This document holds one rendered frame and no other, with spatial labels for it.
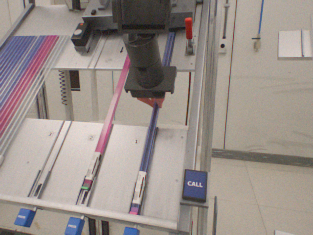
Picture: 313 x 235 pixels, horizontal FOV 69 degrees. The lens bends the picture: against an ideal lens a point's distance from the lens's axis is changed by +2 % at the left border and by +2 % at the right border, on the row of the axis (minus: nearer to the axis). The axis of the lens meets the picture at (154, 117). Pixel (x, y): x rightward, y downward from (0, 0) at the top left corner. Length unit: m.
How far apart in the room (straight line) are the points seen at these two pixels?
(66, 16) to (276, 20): 1.83
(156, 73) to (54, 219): 0.77
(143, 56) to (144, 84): 0.07
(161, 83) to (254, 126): 2.01
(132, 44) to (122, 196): 0.28
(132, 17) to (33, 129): 0.41
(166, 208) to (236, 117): 1.98
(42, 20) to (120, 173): 0.69
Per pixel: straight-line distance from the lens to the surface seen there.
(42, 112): 1.14
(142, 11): 0.35
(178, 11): 0.70
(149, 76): 0.43
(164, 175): 0.47
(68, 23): 0.92
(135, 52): 0.39
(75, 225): 0.48
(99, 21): 0.79
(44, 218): 1.07
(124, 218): 0.44
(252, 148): 2.49
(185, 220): 0.43
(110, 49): 0.73
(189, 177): 0.42
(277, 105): 2.41
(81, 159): 0.54
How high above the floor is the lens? 1.00
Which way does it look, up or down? 15 degrees down
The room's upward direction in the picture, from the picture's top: straight up
